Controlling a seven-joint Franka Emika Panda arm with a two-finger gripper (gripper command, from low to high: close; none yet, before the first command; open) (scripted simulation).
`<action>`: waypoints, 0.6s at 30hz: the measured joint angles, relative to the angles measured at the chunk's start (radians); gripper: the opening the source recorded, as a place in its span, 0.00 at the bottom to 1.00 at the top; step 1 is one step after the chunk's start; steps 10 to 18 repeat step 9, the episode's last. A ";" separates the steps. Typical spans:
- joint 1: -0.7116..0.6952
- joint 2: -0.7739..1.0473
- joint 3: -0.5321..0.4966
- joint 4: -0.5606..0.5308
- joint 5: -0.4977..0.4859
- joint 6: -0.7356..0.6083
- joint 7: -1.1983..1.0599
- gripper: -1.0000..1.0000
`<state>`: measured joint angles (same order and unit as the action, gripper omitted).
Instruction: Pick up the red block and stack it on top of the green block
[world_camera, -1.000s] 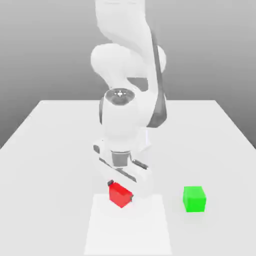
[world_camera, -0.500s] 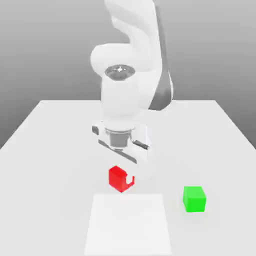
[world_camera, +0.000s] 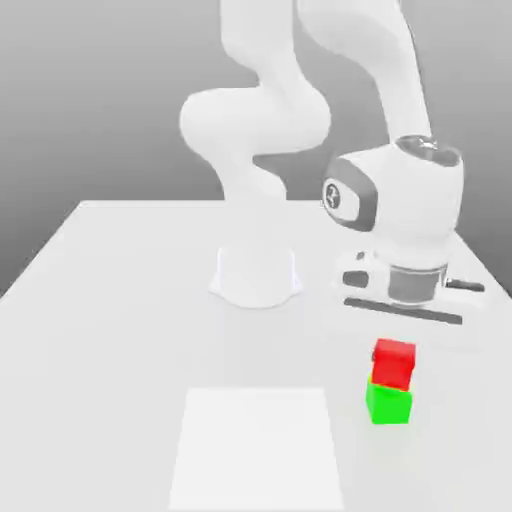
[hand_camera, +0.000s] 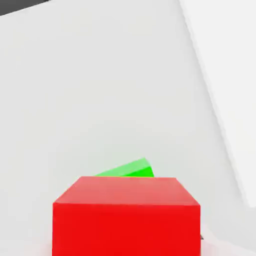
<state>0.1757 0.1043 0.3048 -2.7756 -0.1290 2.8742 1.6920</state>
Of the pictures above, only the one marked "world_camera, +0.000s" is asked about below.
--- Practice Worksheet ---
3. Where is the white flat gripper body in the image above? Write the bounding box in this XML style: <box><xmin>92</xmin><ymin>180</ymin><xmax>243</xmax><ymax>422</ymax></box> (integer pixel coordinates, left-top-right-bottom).
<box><xmin>338</xmin><ymin>296</ymin><xmax>468</xmax><ymax>341</ymax></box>

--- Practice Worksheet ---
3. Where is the small red cube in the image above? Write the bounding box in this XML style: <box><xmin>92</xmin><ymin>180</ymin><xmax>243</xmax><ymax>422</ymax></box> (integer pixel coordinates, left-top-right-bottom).
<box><xmin>370</xmin><ymin>338</ymin><xmax>417</xmax><ymax>392</ymax></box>

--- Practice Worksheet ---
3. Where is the small green cube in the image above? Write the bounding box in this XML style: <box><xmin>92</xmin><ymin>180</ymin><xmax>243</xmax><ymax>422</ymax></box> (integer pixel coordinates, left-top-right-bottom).
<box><xmin>364</xmin><ymin>374</ymin><xmax>414</xmax><ymax>426</ymax></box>

